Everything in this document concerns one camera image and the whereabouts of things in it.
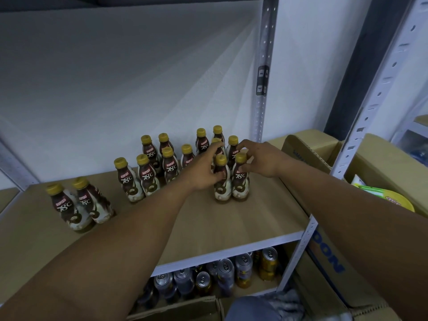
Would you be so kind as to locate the person's right hand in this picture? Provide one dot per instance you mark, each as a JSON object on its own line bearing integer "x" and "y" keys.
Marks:
{"x": 264, "y": 160}

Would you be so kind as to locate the person's left hand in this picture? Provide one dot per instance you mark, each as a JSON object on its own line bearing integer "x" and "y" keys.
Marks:
{"x": 200, "y": 171}

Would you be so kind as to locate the Kopiko bottle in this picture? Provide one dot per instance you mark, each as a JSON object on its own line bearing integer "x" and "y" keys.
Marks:
{"x": 223, "y": 187}
{"x": 241, "y": 187}

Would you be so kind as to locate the white metal shelving rack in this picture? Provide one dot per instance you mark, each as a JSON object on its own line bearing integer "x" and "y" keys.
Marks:
{"x": 220, "y": 217}

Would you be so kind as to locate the group of Kopiko coffee bottles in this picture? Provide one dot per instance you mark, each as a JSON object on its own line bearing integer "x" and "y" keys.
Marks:
{"x": 130, "y": 180}

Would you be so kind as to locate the brown cardboard box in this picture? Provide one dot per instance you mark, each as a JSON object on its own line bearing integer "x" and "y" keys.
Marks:
{"x": 180, "y": 311}

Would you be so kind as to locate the person's right forearm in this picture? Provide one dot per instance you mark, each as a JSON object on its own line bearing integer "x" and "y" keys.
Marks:
{"x": 368, "y": 224}

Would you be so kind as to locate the person's left forearm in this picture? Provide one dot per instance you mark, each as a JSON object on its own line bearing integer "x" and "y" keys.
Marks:
{"x": 87, "y": 257}

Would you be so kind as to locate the person's grey trousers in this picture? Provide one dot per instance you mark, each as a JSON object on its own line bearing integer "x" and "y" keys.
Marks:
{"x": 254, "y": 309}

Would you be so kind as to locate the row of silver cans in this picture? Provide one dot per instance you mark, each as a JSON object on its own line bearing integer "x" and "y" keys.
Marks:
{"x": 220, "y": 274}

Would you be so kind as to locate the open brown carton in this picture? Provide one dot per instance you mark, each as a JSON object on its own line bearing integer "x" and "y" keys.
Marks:
{"x": 374, "y": 163}

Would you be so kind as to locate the green yellow snack packet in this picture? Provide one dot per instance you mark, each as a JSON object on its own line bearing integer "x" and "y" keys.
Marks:
{"x": 384, "y": 194}

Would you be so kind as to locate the clear plastic bottle pack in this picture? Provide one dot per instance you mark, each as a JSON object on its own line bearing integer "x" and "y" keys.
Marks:
{"x": 420, "y": 151}

